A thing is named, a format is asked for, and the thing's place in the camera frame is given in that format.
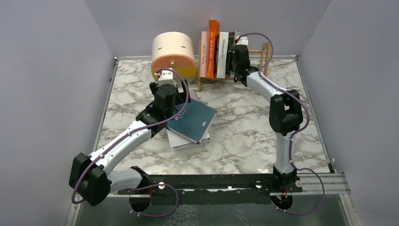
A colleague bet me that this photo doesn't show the cream and orange bread box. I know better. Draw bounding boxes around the cream and orange bread box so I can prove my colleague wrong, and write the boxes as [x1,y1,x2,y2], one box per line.
[151,32,197,83]

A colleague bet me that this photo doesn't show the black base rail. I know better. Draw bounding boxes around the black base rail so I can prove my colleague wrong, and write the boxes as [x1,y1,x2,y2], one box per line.
[123,174,302,205]

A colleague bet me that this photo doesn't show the white cover book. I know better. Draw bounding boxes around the white cover book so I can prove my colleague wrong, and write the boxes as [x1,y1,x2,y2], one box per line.
[216,32,229,79]

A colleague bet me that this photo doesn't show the wooden book rack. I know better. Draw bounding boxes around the wooden book rack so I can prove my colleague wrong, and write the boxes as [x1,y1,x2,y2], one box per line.
[198,38,276,96]

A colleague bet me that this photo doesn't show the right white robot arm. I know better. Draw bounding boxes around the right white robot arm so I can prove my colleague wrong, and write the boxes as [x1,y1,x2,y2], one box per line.
[230,44,303,192]

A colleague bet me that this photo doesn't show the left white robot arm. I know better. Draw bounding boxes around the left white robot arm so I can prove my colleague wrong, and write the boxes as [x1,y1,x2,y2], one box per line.
[69,80,190,206]

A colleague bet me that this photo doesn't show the pink flower cover book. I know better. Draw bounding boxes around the pink flower cover book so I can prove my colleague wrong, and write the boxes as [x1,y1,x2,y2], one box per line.
[199,31,208,78]

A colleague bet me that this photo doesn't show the grey landscape cover book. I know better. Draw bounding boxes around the grey landscape cover book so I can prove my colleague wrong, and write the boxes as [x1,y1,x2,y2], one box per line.
[225,31,242,79]

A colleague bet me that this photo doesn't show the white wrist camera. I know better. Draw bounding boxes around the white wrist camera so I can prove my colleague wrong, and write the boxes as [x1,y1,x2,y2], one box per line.
[236,36,248,46]
[158,70,176,87]

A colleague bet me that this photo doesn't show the orange fashion show book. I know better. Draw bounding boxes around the orange fashion show book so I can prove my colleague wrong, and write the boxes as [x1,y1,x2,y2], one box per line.
[207,19,220,79]

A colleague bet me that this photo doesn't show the dark teal book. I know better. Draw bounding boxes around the dark teal book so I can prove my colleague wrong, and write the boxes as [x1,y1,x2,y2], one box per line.
[167,98,217,144]

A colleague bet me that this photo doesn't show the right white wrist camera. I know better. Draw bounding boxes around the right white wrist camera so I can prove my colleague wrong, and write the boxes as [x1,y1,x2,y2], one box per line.
[236,36,248,46]

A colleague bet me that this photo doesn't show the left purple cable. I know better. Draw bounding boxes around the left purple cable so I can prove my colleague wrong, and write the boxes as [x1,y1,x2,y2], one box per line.
[72,68,190,218]

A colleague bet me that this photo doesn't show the bottom stacked books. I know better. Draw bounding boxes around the bottom stacked books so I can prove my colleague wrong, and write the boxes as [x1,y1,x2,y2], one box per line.
[167,89,215,151]

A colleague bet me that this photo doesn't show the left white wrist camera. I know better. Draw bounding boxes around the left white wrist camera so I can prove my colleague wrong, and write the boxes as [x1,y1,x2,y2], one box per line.
[158,70,176,87]

